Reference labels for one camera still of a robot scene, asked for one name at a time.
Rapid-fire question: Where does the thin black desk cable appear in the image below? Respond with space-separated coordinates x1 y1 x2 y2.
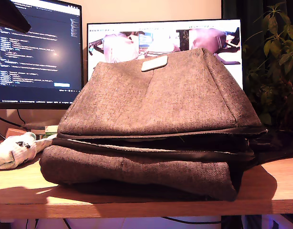
0 113 25 127

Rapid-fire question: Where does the monitor showing camera views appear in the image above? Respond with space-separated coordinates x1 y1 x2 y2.
86 19 244 91

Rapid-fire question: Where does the monitor showing dark code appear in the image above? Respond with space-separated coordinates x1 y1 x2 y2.
0 0 84 110

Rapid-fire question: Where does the small green white box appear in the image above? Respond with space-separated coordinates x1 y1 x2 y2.
44 125 59 136

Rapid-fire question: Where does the grey fabric backpack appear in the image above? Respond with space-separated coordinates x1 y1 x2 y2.
39 47 293 202

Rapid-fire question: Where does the small orange box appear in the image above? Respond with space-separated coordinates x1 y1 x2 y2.
5 128 28 139

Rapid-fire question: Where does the black cable under table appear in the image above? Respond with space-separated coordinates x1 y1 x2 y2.
160 216 223 225

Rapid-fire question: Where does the white sock pair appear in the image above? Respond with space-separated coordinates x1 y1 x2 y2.
0 132 58 170

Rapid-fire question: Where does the dark curtain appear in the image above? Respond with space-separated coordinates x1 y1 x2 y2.
221 0 293 48

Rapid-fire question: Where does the black table leg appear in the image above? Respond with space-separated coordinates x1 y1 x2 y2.
221 214 244 229

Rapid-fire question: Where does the green leafy houseplant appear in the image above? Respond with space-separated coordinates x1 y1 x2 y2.
241 2 293 131

